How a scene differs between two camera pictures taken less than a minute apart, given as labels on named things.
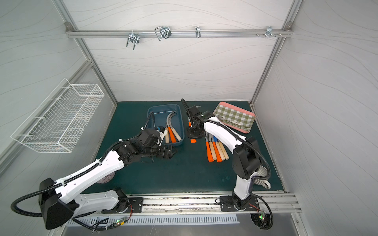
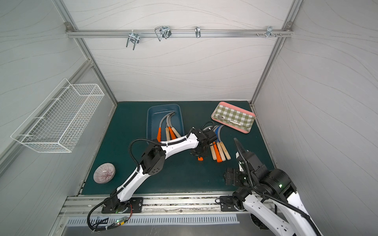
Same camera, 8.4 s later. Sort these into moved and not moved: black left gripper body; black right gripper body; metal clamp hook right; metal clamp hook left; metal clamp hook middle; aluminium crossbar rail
Moved: black right gripper body; black left gripper body
Not moved: metal clamp hook right; metal clamp hook left; aluminium crossbar rail; metal clamp hook middle
